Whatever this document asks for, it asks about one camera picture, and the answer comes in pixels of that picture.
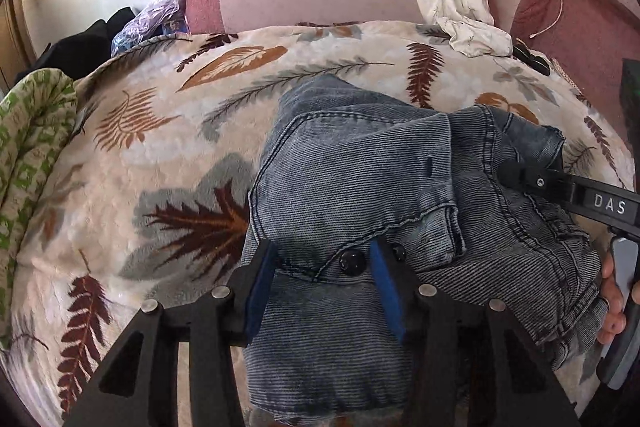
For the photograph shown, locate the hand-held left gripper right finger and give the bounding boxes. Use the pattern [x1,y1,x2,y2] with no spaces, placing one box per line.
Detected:
[369,239,581,427]

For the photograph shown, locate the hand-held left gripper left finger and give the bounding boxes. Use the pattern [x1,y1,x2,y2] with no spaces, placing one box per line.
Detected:
[62,239,278,427]

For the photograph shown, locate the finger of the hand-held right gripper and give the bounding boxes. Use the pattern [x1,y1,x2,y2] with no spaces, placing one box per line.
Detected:
[497,159,572,208]

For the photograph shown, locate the blue denim pants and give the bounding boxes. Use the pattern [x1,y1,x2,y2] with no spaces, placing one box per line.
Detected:
[239,74,611,413]

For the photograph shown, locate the person's right hand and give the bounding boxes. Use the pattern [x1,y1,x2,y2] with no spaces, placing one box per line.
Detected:
[596,252,640,347]

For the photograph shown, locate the small black object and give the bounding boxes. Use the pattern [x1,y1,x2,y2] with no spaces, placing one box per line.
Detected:
[512,39,551,75]

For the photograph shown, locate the cream leaf-print blanket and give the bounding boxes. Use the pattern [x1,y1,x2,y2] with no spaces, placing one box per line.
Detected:
[0,21,636,423]

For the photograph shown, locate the green patterned quilt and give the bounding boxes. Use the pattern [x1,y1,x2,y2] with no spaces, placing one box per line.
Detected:
[0,69,78,350]

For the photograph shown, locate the black clothing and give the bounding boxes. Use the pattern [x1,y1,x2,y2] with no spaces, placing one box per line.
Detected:
[20,7,136,72]

